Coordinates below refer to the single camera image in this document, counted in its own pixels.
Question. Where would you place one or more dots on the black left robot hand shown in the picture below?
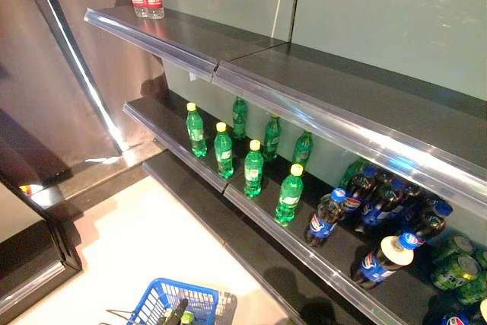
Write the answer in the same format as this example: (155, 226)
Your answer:
(173, 313)

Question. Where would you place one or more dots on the blue plastic shopping basket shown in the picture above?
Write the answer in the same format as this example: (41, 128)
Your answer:
(190, 289)

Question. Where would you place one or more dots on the green soda bottle yellow cap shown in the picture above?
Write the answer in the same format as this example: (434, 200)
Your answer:
(289, 195)
(253, 171)
(352, 173)
(196, 134)
(272, 136)
(239, 117)
(303, 148)
(223, 153)

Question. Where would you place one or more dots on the dark base shelf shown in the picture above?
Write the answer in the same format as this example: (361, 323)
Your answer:
(247, 249)

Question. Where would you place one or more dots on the dark neighbouring shelf unit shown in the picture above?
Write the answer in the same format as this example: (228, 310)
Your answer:
(30, 249)

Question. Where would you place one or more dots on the dark shelf board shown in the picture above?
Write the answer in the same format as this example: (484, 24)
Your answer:
(167, 119)
(342, 93)
(182, 36)
(342, 249)

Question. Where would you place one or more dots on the cola bottle with white collar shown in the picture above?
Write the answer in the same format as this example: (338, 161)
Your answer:
(384, 260)

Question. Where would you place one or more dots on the dark metal store shelf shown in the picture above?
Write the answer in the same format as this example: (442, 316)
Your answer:
(342, 135)

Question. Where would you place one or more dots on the dark pillar with chrome strip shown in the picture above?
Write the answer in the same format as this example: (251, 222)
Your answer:
(72, 58)

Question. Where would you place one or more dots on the pale yellow package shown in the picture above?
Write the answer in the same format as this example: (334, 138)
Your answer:
(484, 310)

